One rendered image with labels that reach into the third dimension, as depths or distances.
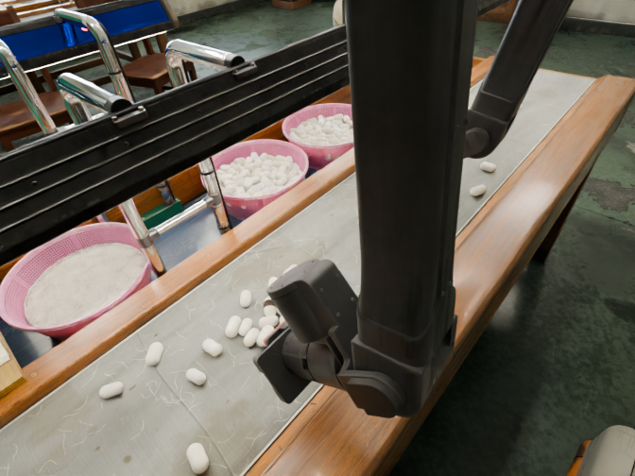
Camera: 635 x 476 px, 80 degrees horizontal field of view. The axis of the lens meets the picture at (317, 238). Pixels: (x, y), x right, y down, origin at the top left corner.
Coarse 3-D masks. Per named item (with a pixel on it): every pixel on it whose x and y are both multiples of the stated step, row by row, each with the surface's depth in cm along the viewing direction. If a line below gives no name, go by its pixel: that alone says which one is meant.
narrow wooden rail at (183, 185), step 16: (336, 96) 127; (336, 112) 130; (272, 128) 111; (256, 144) 109; (176, 176) 93; (192, 176) 97; (144, 192) 89; (176, 192) 95; (192, 192) 99; (112, 208) 85; (144, 208) 90; (96, 240) 85; (48, 256) 79; (64, 256) 81; (0, 272) 73; (32, 272) 78
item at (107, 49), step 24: (72, 24) 71; (96, 24) 67; (0, 48) 59; (24, 72) 61; (120, 72) 72; (24, 96) 63; (48, 120) 66; (168, 192) 91; (96, 216) 80; (144, 216) 90; (168, 216) 93
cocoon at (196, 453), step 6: (192, 444) 48; (198, 444) 48; (192, 450) 47; (198, 450) 47; (204, 450) 47; (192, 456) 46; (198, 456) 46; (204, 456) 46; (192, 462) 46; (198, 462) 46; (204, 462) 46; (192, 468) 46; (198, 468) 45; (204, 468) 46
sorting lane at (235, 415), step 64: (512, 128) 104; (256, 256) 74; (320, 256) 73; (192, 320) 64; (256, 320) 63; (64, 384) 56; (128, 384) 56; (192, 384) 55; (256, 384) 55; (320, 384) 54; (0, 448) 50; (64, 448) 50; (128, 448) 49; (256, 448) 48
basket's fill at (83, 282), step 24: (72, 264) 76; (96, 264) 77; (120, 264) 75; (144, 264) 76; (48, 288) 72; (72, 288) 72; (96, 288) 71; (120, 288) 71; (48, 312) 68; (72, 312) 67
